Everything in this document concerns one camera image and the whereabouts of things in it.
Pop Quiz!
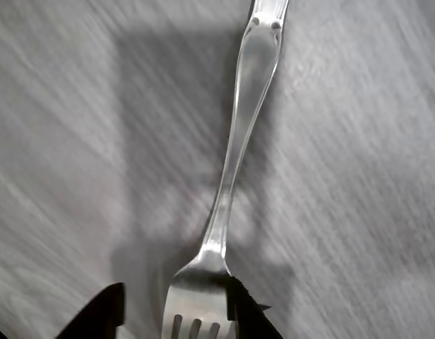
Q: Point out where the metal fork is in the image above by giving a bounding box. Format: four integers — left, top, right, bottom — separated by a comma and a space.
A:
160, 0, 291, 339

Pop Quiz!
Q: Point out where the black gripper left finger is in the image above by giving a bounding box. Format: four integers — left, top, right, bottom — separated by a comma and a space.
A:
57, 282, 128, 339

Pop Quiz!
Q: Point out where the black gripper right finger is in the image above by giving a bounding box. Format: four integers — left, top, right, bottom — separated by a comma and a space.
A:
225, 275, 285, 339

